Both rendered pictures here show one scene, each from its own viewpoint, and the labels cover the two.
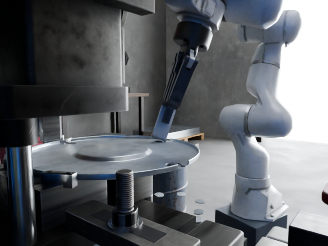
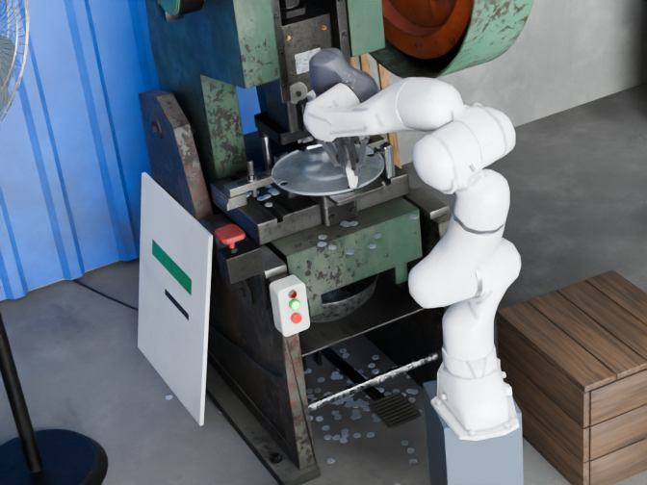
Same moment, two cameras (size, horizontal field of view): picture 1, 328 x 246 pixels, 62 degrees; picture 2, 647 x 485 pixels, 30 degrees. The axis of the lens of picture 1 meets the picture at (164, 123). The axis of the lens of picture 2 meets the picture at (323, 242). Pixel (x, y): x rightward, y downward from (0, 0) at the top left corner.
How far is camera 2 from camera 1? 3.21 m
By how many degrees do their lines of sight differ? 110
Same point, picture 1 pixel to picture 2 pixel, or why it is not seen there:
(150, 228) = (244, 183)
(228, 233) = (259, 220)
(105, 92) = (271, 131)
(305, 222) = (248, 243)
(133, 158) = (303, 173)
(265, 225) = (428, 395)
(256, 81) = not seen: hidden behind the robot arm
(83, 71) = (277, 118)
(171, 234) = (237, 186)
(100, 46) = (280, 111)
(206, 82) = not seen: outside the picture
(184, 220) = (280, 212)
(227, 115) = not seen: hidden behind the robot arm
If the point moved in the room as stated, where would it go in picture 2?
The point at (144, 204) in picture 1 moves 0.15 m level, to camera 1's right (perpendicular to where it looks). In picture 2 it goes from (309, 203) to (284, 231)
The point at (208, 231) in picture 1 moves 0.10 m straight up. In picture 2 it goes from (265, 216) to (260, 181)
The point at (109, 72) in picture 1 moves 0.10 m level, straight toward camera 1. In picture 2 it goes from (284, 123) to (246, 123)
